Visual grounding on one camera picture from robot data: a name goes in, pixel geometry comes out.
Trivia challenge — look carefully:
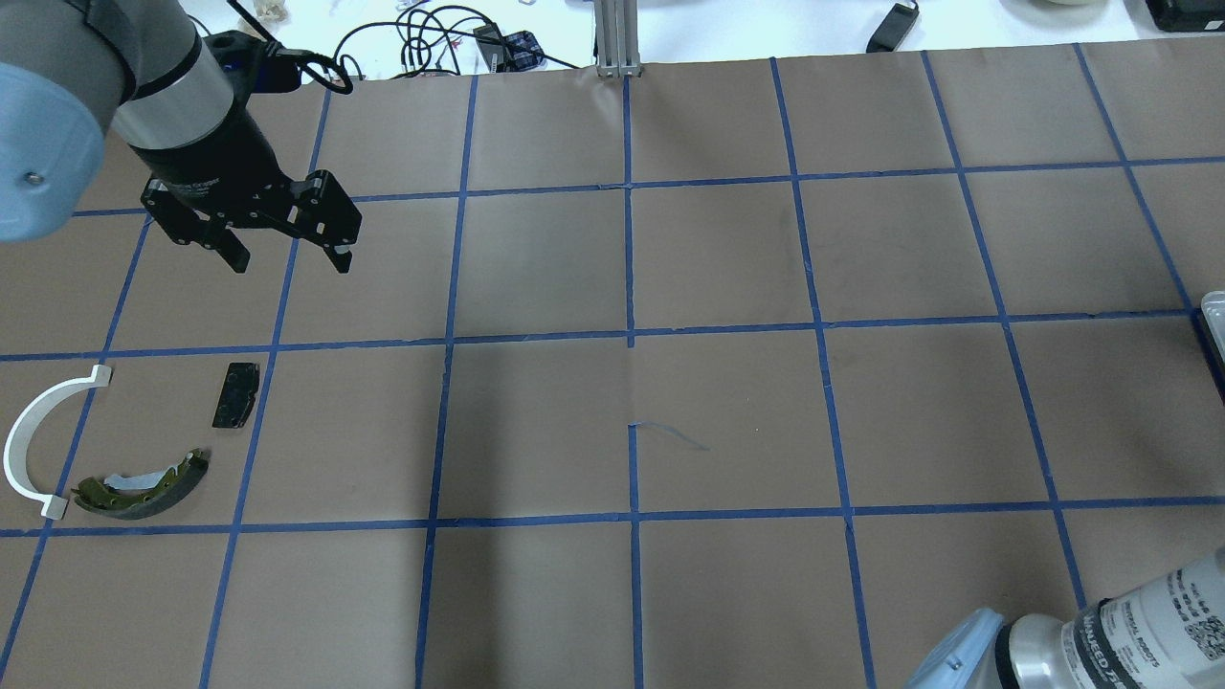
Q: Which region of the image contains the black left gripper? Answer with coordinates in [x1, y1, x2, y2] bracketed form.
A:
[141, 143, 363, 275]

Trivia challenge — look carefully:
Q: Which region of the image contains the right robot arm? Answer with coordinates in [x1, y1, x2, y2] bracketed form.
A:
[904, 546, 1224, 688]

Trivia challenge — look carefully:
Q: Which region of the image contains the black brake pad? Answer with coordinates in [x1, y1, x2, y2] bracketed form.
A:
[212, 362, 261, 429]

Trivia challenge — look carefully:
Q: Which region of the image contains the olive brake shoe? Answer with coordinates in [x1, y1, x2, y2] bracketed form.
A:
[74, 447, 211, 521]

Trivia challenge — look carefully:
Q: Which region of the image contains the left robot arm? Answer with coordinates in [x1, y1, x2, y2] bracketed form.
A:
[1, 1, 363, 273]

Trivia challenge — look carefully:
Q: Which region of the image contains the aluminium frame post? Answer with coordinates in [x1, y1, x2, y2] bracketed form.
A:
[590, 0, 642, 78]

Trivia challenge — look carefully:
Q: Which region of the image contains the white curved plastic bracket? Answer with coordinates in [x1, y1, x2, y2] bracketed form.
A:
[2, 365, 113, 521]

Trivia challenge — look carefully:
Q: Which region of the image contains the black power adapter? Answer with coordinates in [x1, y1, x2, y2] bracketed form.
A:
[865, 1, 920, 54]

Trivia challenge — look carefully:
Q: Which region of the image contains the black cable bundle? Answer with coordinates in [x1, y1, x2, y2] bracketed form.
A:
[330, 5, 586, 78]

